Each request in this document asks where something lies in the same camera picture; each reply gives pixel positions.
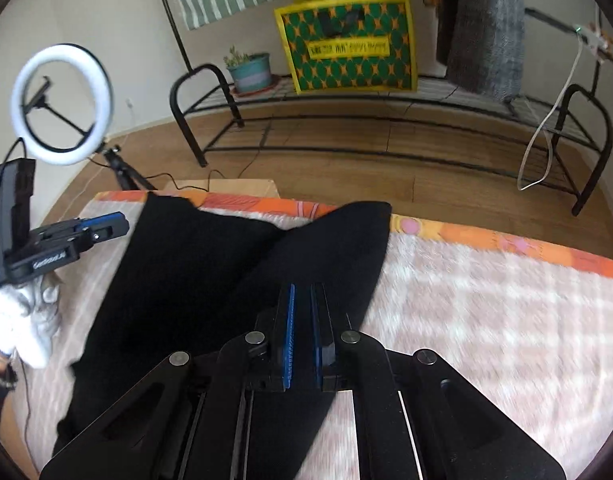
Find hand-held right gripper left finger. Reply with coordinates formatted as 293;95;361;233
39;283;296;480

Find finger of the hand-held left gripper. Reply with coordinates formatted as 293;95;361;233
84;222;131;245
76;212;128;230

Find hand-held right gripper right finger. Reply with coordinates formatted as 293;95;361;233
311;283;567;480

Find black knit garment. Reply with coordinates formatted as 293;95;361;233
51;197;393;480

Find black metal clothes rack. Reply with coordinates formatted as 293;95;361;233
149;0;613;217

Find person's left hand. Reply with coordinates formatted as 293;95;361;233
0;280;63;369

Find black tripod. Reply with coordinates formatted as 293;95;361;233
93;142;158;192

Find cardboard box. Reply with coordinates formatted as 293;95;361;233
174;177;283;202

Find pink white plaid blanket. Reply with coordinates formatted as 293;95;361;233
0;197;613;480

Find orange patterned bed sheet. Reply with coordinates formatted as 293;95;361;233
94;189;613;282

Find potted plant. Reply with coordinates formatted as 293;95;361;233
223;45;276;97

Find yellow green patterned box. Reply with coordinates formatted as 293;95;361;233
274;0;419;96

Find grey hanging garment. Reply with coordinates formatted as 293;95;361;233
444;0;528;104

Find dark hanging garment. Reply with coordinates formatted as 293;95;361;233
434;0;462;66

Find white power strip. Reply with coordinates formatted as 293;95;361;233
575;21;613;64

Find white ring light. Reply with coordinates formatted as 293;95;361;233
10;43;115;167

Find black floor cable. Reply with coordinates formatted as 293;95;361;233
150;125;273;194

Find white cable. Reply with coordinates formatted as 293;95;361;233
517;25;587;192

